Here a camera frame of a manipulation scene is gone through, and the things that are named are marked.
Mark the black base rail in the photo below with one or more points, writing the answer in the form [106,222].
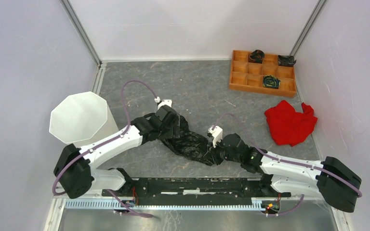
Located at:
[197,191]

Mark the white trash bin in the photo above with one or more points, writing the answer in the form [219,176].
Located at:
[82,119]

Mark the right aluminium corner post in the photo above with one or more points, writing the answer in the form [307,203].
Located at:
[308,26]

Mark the red cloth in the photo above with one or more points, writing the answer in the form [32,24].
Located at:
[289,127]

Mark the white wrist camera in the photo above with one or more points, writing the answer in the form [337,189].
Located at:
[164,102]
[215,134]

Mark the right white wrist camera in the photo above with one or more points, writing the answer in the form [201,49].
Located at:
[215,134]

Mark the black trash bag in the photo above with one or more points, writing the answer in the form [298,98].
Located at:
[191,145]

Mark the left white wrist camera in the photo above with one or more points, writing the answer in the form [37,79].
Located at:
[164,102]

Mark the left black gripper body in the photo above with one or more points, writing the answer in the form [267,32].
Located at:
[171,131]

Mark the orange black rolled tie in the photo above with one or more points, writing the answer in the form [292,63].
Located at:
[256,56]

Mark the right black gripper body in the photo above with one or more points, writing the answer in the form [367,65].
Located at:
[218,154]

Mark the aluminium corner post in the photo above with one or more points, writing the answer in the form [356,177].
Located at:
[308,26]
[80,30]

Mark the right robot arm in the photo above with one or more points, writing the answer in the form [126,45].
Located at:
[330,179]

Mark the dark grey rolled tie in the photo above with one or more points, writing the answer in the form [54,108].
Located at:
[286,60]

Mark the left aluminium corner post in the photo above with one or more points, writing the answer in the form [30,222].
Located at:
[80,30]

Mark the wooden compartment tray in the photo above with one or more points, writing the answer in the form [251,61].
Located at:
[245,76]

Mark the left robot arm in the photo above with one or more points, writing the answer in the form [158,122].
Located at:
[77,170]

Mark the blue yellow rolled tie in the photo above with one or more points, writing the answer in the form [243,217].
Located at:
[270,81]

